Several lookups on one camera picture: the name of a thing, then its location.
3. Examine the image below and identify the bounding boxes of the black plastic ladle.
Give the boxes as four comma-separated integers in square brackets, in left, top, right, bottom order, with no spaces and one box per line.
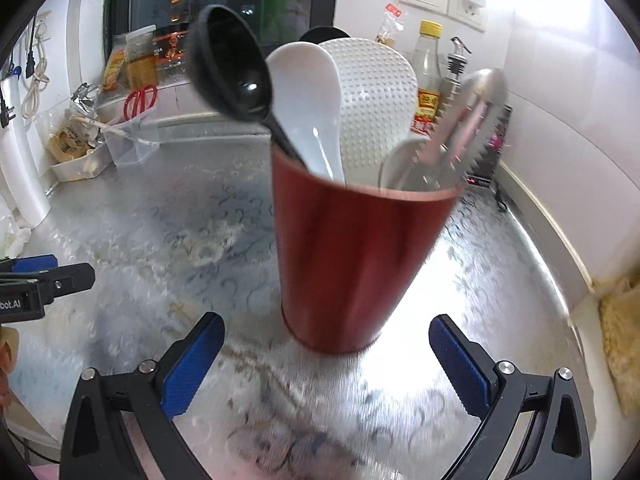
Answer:
[186,4,303,162]

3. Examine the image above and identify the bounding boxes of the red metal utensil canister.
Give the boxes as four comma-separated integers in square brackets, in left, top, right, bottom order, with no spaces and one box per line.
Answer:
[270,148,462,354]

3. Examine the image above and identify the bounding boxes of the orange handled peeler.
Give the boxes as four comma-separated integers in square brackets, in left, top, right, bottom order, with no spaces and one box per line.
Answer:
[398,68,508,192]

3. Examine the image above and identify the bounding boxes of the small black measuring spoon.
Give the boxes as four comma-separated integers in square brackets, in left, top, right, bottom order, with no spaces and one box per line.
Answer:
[299,26,349,44]

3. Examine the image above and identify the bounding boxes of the white dimpled rice paddle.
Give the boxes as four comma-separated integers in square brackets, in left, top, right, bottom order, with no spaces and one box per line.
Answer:
[321,38,418,186]

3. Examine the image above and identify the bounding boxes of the wooden chopsticks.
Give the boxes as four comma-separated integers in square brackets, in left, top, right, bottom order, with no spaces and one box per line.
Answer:
[375,3,405,48]

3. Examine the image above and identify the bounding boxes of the white MAX plastic spoon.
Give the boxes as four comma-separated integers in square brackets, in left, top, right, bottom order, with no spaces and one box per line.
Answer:
[378,134,440,190]

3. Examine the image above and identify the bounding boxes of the person's left hand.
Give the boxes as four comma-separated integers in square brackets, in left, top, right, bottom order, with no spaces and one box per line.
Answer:
[0,327,20,408]

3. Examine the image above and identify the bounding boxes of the clear plastic bag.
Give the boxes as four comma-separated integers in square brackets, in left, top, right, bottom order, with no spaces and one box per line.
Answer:
[0,196,32,259]

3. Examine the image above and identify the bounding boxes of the white plastic pipe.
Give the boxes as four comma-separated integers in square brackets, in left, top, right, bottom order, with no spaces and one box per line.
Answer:
[1,74,51,228]

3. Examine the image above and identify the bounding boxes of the white tray with packets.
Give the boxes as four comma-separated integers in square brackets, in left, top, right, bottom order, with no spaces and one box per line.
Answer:
[46,126,113,183]

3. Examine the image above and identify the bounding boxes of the clear plastic container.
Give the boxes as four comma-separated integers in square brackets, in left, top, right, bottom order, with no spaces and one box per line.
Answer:
[103,110,160,168]

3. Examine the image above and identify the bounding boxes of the bag of dried noodles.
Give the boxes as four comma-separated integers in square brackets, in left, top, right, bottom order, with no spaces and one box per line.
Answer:
[599,272,640,416]

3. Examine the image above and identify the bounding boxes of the yellow snack packet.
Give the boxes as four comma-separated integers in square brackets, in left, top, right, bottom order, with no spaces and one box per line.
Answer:
[102,47,126,92]

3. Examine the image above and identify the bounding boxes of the jar with yellow contents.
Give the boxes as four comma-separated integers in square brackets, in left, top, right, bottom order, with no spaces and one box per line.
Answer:
[125,25,157,91]

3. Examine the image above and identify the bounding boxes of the jar with black label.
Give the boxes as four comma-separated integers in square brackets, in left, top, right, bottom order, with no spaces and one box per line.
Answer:
[153,23,189,84]

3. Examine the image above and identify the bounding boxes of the vinegar bottle yellow cap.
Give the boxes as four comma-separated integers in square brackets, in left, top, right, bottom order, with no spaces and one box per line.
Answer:
[410,20,442,134]

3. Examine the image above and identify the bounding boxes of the steel oil dispenser bottle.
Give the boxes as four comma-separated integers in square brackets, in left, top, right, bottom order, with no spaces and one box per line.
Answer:
[440,36,471,103]

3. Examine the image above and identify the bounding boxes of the red handled scissors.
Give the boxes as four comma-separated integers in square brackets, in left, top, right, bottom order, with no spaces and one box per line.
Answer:
[122,84,158,122]

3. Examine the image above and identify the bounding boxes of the smartphone leaning on wall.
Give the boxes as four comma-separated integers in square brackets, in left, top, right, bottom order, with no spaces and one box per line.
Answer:
[466,105,513,188]

